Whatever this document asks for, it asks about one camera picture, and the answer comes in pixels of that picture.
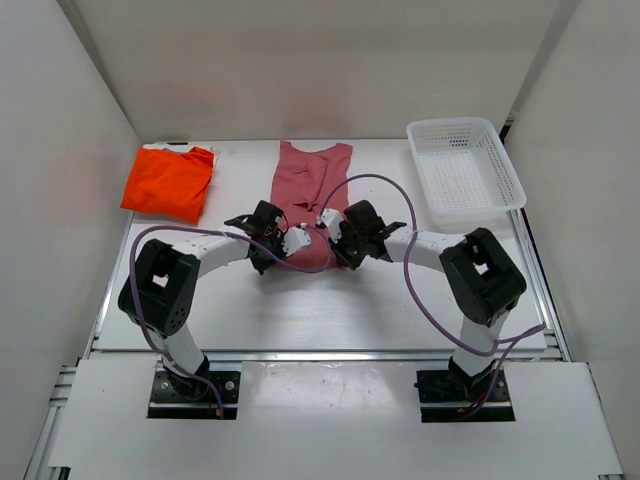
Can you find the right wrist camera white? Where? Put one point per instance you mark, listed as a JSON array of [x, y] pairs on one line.
[[329, 222]]

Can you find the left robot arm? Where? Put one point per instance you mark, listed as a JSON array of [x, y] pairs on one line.
[[159, 292]]

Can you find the aluminium frame rail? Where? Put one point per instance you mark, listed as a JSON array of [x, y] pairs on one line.
[[548, 354]]

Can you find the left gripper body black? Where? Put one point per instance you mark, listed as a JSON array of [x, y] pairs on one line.
[[274, 244]]

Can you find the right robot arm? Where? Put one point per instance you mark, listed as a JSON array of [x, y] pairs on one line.
[[485, 283]]

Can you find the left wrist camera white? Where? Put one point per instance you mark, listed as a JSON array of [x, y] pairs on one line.
[[295, 240]]

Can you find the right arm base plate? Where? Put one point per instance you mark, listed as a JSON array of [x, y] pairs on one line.
[[442, 402]]

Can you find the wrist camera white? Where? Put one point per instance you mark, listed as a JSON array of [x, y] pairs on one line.
[[295, 240], [329, 222]]

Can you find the white laundry basket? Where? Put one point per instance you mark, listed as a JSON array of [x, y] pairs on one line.
[[465, 172]]

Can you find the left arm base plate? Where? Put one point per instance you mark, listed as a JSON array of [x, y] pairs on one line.
[[167, 402]]

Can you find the white front cover board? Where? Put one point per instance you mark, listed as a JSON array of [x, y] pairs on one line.
[[344, 421]]

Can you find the pink shirt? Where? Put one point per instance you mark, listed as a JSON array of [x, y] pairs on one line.
[[303, 182]]

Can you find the white t shirt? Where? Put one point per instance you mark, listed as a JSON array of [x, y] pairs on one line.
[[210, 150]]

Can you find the orange shirt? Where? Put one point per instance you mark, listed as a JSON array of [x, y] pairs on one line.
[[173, 184]]

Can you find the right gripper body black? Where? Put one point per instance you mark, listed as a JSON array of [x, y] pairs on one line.
[[351, 247]]

